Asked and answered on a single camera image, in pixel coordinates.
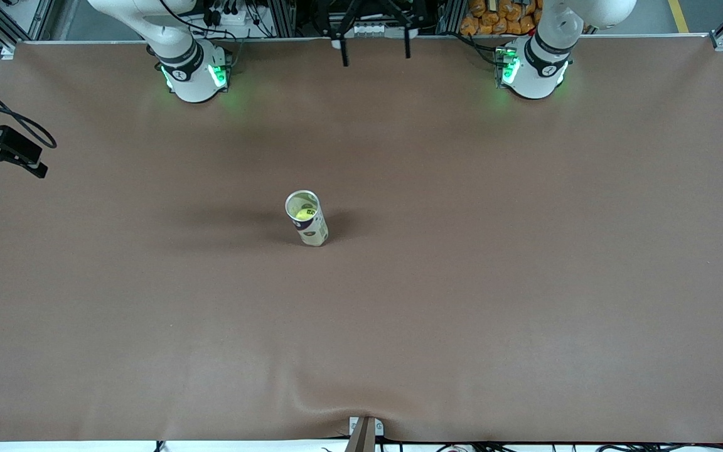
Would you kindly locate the yellow tennis ball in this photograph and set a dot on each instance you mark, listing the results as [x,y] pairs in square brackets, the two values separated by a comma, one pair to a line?
[302,215]

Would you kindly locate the white power strip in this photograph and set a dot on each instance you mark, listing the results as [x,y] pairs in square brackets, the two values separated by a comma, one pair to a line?
[230,16]

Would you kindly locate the orange snack bags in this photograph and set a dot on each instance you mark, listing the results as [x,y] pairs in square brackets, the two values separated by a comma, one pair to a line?
[499,16]

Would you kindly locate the white terminal strip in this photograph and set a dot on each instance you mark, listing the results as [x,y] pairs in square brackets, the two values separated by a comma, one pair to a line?
[371,28]

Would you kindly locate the aluminium frame post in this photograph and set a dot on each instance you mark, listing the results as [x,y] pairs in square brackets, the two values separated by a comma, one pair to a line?
[364,436]

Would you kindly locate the white blue tennis ball can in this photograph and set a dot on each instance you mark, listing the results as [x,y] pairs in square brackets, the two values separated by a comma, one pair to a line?
[312,229]

